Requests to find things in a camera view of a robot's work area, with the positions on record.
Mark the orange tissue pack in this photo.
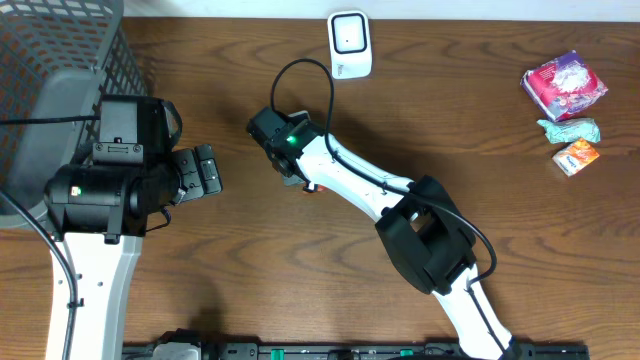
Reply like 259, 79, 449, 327
552, 138, 600, 177

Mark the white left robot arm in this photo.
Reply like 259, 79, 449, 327
44, 95, 222, 359

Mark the white barcode scanner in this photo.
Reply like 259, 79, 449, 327
327, 10, 373, 80

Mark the purple red sanitary pad pack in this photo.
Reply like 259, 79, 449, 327
520, 50, 608, 123

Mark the grey plastic mesh basket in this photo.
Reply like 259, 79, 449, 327
1, 0, 147, 223

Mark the teal green wipes packet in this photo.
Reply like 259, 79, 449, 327
537, 118, 601, 144

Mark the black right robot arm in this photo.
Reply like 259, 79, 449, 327
247, 114, 521, 359

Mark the red brown snack bar wrapper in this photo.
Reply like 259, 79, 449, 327
302, 182, 327, 193

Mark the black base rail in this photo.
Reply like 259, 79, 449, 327
122, 329, 591, 360

